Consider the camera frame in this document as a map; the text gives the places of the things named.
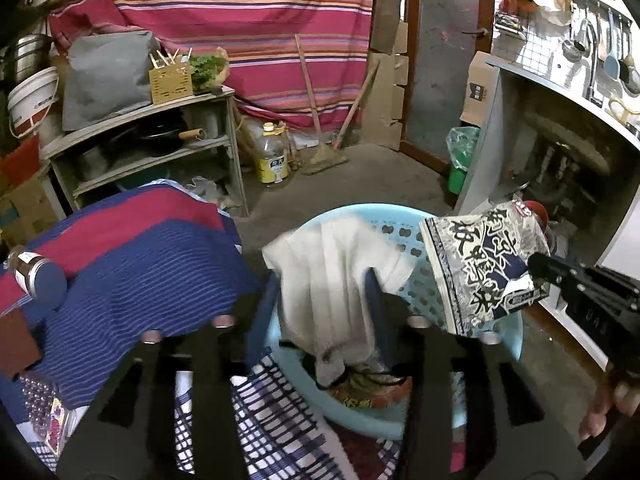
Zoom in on metal ladle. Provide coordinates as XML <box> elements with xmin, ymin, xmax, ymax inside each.
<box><xmin>561</xmin><ymin>14</ymin><xmax>594</xmax><ymax>64</ymax></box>

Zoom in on wire wall rack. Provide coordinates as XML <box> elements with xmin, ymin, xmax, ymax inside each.
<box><xmin>494</xmin><ymin>0</ymin><xmax>640</xmax><ymax>112</ymax></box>

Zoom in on light blue plastic basket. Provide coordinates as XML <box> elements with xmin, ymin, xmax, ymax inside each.
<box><xmin>264</xmin><ymin>203</ymin><xmax>524</xmax><ymax>442</ymax></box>

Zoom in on grey cushion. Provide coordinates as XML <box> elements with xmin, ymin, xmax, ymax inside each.
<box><xmin>61</xmin><ymin>29</ymin><xmax>162</xmax><ymax>134</ymax></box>

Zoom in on cardboard box with dark label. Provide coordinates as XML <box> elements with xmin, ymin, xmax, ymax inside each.
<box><xmin>459</xmin><ymin>51</ymin><xmax>502</xmax><ymax>127</ymax></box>

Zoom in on metal pot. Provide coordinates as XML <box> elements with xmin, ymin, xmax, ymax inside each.
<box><xmin>4</xmin><ymin>33</ymin><xmax>54</xmax><ymax>86</ymax></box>

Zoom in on green bin with plastic bag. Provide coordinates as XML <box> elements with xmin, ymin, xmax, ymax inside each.
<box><xmin>446</xmin><ymin>126</ymin><xmax>482</xmax><ymax>196</ymax></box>

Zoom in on black pan with wooden handle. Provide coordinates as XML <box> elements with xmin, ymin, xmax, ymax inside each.
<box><xmin>124</xmin><ymin>119</ymin><xmax>207</xmax><ymax>157</ymax></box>

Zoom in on white cloth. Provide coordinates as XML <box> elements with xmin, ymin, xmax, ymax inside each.
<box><xmin>262</xmin><ymin>219</ymin><xmax>417</xmax><ymax>389</ymax></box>

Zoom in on person's right hand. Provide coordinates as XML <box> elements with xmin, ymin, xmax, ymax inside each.
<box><xmin>579</xmin><ymin>374</ymin><xmax>640</xmax><ymax>440</ymax></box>

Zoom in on yellow oil bottle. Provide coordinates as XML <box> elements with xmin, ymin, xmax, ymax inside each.
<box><xmin>254</xmin><ymin>121</ymin><xmax>292</xmax><ymax>187</ymax></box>

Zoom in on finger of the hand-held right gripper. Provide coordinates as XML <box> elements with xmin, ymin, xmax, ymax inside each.
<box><xmin>527</xmin><ymin>251</ymin><xmax>592</xmax><ymax>302</ymax></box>

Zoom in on grey shelf unit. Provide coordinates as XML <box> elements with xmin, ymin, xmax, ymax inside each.
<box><xmin>39</xmin><ymin>86</ymin><xmax>249</xmax><ymax>219</ymax></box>

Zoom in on white plastic bucket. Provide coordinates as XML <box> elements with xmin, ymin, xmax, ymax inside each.
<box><xmin>6</xmin><ymin>66</ymin><xmax>62</xmax><ymax>139</ymax></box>

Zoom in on green leafy vegetables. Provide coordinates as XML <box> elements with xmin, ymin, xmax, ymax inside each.
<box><xmin>187</xmin><ymin>47</ymin><xmax>231</xmax><ymax>92</ymax></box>

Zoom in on red flat box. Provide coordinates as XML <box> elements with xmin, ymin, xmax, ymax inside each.
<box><xmin>0</xmin><ymin>134</ymin><xmax>42</xmax><ymax>187</ymax></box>

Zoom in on clear bead packet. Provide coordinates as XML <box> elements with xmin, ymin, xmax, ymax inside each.
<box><xmin>19</xmin><ymin>374</ymin><xmax>77</xmax><ymax>457</ymax></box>

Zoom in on brown spice jar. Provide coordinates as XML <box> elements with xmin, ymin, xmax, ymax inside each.
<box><xmin>6</xmin><ymin>244</ymin><xmax>69</xmax><ymax>312</ymax></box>

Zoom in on red striped hanging cloth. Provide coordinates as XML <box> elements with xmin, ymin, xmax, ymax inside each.
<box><xmin>46</xmin><ymin>0</ymin><xmax>377</xmax><ymax>132</ymax></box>

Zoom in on grey door with brown frame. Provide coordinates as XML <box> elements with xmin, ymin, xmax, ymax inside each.
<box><xmin>399</xmin><ymin>0</ymin><xmax>497</xmax><ymax>177</ymax></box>

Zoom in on brown flat pad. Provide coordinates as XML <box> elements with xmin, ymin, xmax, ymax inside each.
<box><xmin>0</xmin><ymin>306</ymin><xmax>44</xmax><ymax>380</ymax></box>

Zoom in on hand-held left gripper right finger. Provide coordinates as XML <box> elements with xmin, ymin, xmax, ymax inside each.
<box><xmin>364</xmin><ymin>269</ymin><xmax>587</xmax><ymax>480</ymax></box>

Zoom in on grey kitchen counter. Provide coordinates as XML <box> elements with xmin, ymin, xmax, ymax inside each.
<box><xmin>452</xmin><ymin>54</ymin><xmax>640</xmax><ymax>377</ymax></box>

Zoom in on wooden stick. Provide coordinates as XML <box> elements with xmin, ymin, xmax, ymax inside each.
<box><xmin>332</xmin><ymin>59</ymin><xmax>382</xmax><ymax>151</ymax></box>

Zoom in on straw broom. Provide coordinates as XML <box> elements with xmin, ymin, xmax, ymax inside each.
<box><xmin>294</xmin><ymin>34</ymin><xmax>351</xmax><ymax>177</ymax></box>

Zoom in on large cardboard box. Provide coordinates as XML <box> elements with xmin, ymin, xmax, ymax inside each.
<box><xmin>0</xmin><ymin>174</ymin><xmax>62</xmax><ymax>247</ymax></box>

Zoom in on stack of cardboard boxes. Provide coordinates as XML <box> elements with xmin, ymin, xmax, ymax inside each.
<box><xmin>360</xmin><ymin>0</ymin><xmax>412</xmax><ymax>152</ymax></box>

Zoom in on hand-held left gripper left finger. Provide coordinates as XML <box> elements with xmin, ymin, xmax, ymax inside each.
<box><xmin>55</xmin><ymin>271</ymin><xmax>279</xmax><ymax>480</ymax></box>

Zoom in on blue red striped tablecloth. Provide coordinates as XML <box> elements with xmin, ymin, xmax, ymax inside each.
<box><xmin>0</xmin><ymin>182</ymin><xmax>417</xmax><ymax>480</ymax></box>

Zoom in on wooden utensil box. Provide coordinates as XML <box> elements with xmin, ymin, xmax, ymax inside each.
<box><xmin>148</xmin><ymin>49</ymin><xmax>195</xmax><ymax>106</ymax></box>

